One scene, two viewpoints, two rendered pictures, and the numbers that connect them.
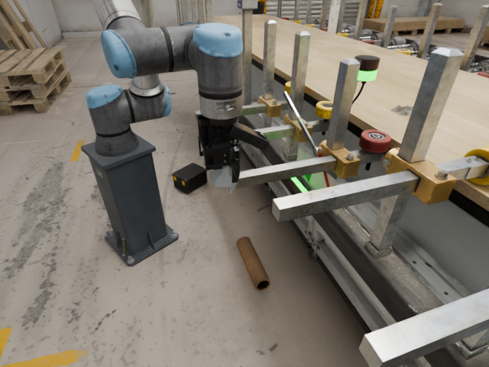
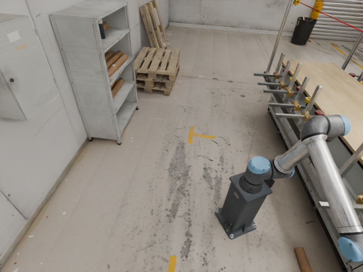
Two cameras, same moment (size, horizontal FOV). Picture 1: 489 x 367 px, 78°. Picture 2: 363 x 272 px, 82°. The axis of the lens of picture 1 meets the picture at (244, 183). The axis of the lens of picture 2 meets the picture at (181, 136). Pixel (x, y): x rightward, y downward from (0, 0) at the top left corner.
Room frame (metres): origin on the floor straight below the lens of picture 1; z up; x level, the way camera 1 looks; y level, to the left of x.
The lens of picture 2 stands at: (0.07, 0.81, 2.02)
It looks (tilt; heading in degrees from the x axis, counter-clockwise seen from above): 41 degrees down; 19
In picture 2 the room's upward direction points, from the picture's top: 4 degrees clockwise
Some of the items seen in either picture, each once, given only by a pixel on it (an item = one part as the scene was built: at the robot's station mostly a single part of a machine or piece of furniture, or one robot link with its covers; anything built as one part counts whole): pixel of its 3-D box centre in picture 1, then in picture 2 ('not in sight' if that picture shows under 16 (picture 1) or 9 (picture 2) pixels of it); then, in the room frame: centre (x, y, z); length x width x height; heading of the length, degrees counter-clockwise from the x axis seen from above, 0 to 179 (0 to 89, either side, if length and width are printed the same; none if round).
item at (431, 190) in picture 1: (415, 173); not in sight; (0.51, -0.34, 0.95); 0.13 x 0.06 x 0.05; 19
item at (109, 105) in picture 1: (110, 108); (257, 169); (1.29, 0.59, 0.79); 0.17 x 0.15 x 0.18; 118
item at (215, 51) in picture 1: (218, 60); not in sight; (0.63, 0.05, 1.14); 0.10 x 0.09 x 0.12; 28
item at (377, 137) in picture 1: (372, 152); not in sight; (0.77, -0.37, 0.85); 0.08 x 0.08 x 0.11
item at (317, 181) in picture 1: (315, 177); not in sight; (0.79, -0.22, 0.75); 0.26 x 0.01 x 0.10; 19
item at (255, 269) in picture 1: (252, 261); (305, 267); (1.07, -0.04, 0.04); 0.30 x 0.08 x 0.08; 19
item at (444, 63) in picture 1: (405, 171); not in sight; (0.54, -0.34, 0.94); 0.03 x 0.03 x 0.48; 19
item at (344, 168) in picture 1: (338, 157); not in sight; (0.75, -0.27, 0.85); 0.13 x 0.06 x 0.05; 19
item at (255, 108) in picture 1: (249, 110); (352, 207); (1.18, -0.02, 0.82); 0.43 x 0.03 x 0.04; 109
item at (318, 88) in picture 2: (210, 37); (308, 107); (2.19, 0.23, 0.92); 0.03 x 0.03 x 0.48; 19
